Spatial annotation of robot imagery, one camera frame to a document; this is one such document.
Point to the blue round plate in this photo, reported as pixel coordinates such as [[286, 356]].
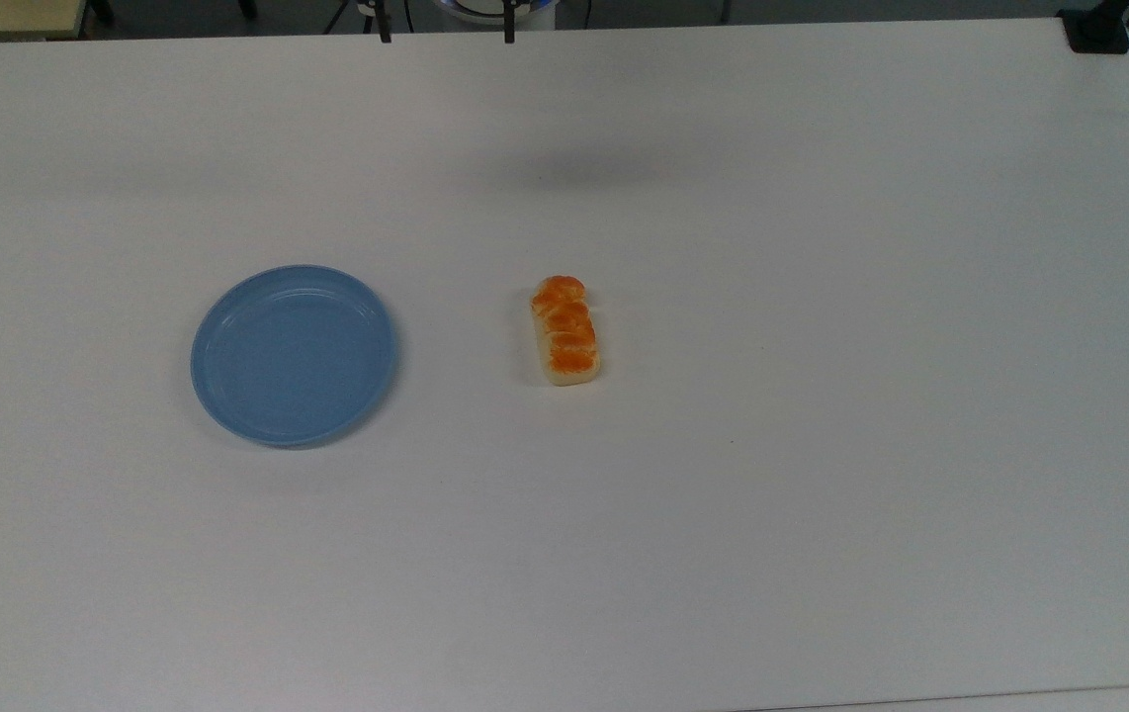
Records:
[[294, 356]]

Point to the black table clamp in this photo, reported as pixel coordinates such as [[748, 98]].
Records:
[[1098, 30]]

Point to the orange glazed bread loaf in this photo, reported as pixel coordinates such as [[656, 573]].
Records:
[[566, 334]]

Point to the light wooden table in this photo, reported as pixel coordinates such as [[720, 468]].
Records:
[[6, 17]]

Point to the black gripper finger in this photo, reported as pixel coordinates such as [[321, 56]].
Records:
[[509, 22], [383, 22]]

